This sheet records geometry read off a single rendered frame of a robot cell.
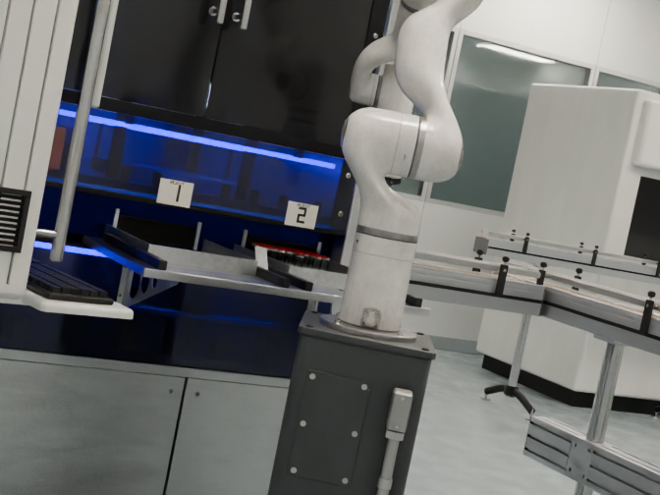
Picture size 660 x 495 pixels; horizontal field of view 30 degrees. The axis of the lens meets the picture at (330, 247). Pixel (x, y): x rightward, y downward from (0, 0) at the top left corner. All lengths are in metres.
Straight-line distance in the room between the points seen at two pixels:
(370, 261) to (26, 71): 0.72
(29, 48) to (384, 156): 0.67
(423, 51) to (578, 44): 6.92
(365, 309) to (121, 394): 0.88
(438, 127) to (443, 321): 6.60
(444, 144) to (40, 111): 0.74
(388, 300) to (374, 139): 0.30
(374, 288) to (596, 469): 1.33
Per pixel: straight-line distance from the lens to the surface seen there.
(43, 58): 2.31
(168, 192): 2.96
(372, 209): 2.32
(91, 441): 3.03
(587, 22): 9.35
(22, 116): 2.30
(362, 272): 2.33
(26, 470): 3.01
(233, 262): 2.76
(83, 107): 2.35
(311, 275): 2.84
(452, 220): 8.79
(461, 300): 3.50
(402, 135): 2.31
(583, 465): 3.52
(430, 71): 2.39
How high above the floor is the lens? 1.16
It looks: 4 degrees down
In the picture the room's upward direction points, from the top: 11 degrees clockwise
